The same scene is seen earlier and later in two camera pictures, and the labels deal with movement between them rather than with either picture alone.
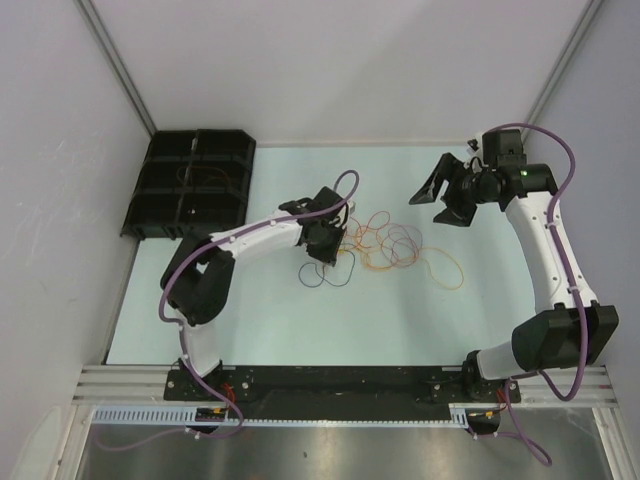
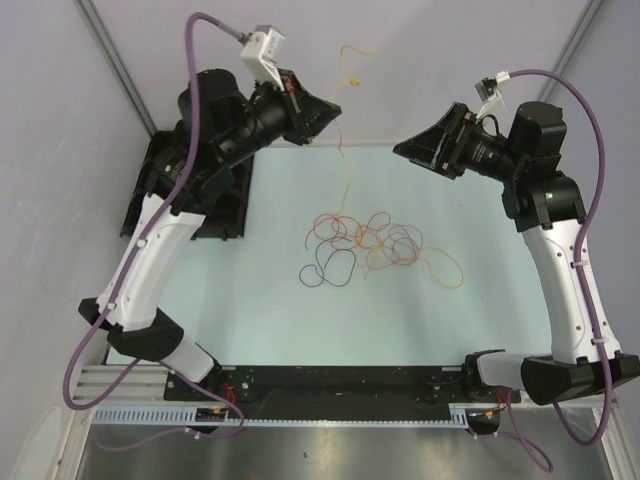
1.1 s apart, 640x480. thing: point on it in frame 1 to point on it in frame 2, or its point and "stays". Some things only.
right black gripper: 455,213 to 434,150
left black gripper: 328,256 to 307,115
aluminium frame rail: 115,384 stays
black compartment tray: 194,183 stays
